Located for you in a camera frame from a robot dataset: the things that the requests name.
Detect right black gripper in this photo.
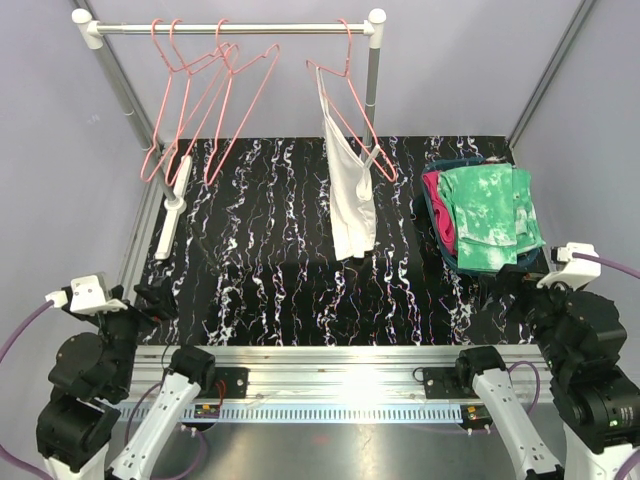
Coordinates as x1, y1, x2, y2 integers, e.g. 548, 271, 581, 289
479, 261, 586, 373

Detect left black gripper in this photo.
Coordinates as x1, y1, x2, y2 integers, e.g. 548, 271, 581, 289
87, 274, 177, 395

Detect green white tie-dye trousers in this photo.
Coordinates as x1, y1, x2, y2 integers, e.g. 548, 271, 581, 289
438, 163, 545, 272

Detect magenta trousers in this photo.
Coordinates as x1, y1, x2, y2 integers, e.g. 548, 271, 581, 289
422, 171, 456, 254

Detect pink wire hanger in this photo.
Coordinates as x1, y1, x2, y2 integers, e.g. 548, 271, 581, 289
152, 19, 238, 187
306, 8, 398, 183
139, 18, 231, 182
204, 34, 281, 186

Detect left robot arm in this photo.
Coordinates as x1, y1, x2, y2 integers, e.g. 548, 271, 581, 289
36, 276, 217, 479

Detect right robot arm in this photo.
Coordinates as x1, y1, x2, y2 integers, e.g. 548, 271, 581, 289
453, 266, 639, 479

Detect blue plastic basket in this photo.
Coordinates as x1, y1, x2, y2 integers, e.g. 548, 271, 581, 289
421, 157, 542, 276

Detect black marble pattern mat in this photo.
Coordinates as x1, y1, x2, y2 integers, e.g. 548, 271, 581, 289
139, 136, 531, 347

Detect white camisole top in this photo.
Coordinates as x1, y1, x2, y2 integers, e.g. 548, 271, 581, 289
315, 68, 376, 261

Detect silver clothes rack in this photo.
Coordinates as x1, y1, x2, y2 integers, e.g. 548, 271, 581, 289
71, 5, 387, 261

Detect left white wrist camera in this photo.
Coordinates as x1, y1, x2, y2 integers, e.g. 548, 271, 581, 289
45, 272, 128, 316

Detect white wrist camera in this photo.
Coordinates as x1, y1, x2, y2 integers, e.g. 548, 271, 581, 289
45, 272, 128, 316
536, 242, 601, 290

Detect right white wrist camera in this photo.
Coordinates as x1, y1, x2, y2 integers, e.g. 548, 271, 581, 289
536, 242, 601, 290

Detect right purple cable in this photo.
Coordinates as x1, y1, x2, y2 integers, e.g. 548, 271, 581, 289
507, 252, 640, 480

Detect purple cable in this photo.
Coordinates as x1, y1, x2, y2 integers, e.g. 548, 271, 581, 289
507, 252, 640, 480
0, 299, 209, 480

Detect aluminium mounting rail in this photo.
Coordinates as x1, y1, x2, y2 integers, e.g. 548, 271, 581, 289
112, 344, 556, 425

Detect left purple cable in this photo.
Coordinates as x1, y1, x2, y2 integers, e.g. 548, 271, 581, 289
0, 299, 209, 480

